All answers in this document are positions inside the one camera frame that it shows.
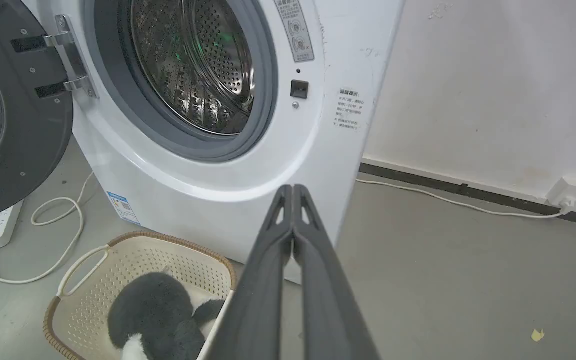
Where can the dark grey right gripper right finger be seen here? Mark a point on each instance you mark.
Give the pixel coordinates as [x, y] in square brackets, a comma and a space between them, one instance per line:
[330, 310]

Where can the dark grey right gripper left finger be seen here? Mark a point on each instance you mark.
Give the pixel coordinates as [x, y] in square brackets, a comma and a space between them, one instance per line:
[255, 305]

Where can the white front-load washing machine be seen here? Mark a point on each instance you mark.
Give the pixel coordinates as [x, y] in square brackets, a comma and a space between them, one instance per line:
[208, 115]

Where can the dark grey washing machine door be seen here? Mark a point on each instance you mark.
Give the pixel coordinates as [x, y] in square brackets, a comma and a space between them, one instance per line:
[13, 115]

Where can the grey and white plush toy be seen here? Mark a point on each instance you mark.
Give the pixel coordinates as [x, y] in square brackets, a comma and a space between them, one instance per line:
[158, 320]

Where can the cream perforated laundry basket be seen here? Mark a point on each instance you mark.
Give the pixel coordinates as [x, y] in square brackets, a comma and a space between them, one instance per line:
[98, 290]

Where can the small yellow paper scrap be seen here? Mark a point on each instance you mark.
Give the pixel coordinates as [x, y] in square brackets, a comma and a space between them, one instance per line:
[537, 335]

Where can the white wall socket with plug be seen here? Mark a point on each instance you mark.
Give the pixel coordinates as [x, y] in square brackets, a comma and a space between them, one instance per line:
[570, 192]

